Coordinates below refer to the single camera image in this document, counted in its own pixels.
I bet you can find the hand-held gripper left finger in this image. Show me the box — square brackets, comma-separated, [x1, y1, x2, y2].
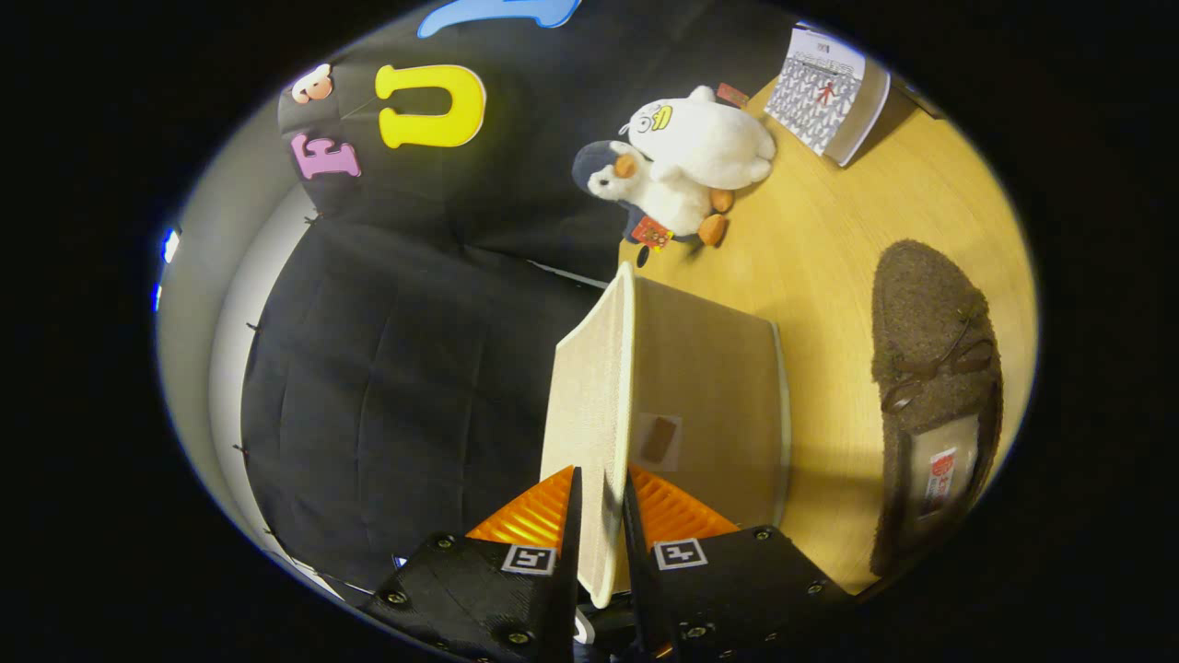
[361, 465, 583, 663]

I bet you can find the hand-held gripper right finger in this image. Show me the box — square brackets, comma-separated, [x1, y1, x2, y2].
[622, 463, 853, 663]

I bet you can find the cream fabric storage box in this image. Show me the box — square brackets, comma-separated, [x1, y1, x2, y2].
[539, 262, 793, 611]

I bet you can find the brown fuzzy slipper shoe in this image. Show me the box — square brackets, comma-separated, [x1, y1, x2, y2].
[869, 239, 1007, 579]

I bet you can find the blue and white penguin plush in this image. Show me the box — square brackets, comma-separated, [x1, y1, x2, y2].
[571, 140, 735, 250]

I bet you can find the white duck plush toy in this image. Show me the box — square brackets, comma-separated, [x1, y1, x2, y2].
[619, 85, 777, 192]

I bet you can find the grey patterned cover book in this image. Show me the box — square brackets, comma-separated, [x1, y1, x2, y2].
[763, 26, 893, 169]

